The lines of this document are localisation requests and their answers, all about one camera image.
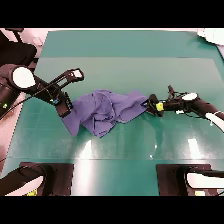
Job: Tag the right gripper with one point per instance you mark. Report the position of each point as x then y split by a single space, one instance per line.
154 105

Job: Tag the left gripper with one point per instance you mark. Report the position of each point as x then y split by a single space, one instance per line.
64 106

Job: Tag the purple shirt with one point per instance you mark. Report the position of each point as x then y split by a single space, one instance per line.
103 111

